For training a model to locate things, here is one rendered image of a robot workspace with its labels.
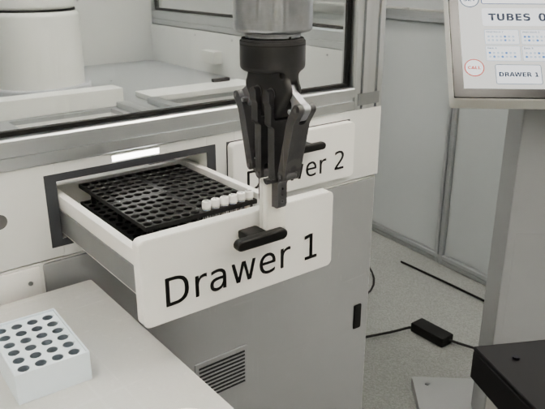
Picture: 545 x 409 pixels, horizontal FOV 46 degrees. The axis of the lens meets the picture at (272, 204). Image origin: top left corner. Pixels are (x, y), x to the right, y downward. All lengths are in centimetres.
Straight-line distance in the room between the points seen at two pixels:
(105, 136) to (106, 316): 27
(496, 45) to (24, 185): 98
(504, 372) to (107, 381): 45
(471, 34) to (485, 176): 126
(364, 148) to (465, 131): 139
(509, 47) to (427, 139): 141
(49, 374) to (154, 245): 19
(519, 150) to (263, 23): 97
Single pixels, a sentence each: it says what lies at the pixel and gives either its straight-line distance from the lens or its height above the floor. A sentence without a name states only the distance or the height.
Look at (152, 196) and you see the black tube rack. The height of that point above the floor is 90.
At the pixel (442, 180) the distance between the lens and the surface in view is 280.
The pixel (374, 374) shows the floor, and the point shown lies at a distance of 214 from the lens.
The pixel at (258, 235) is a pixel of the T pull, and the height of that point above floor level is 91.
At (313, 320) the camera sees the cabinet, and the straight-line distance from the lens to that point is 140.
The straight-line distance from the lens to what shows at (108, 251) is 86.
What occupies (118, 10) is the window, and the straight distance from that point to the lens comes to 101.
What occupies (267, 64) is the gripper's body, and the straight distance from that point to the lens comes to 72.
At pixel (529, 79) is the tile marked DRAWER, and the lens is 145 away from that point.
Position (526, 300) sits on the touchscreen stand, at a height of 44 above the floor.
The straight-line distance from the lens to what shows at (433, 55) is 278.
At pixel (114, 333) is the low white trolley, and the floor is 76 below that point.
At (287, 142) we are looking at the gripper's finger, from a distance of 73.
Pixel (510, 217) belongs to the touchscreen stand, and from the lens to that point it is 162.
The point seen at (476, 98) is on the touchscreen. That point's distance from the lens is 140.
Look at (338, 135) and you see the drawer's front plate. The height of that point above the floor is 91.
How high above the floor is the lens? 121
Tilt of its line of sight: 20 degrees down
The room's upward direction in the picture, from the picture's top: straight up
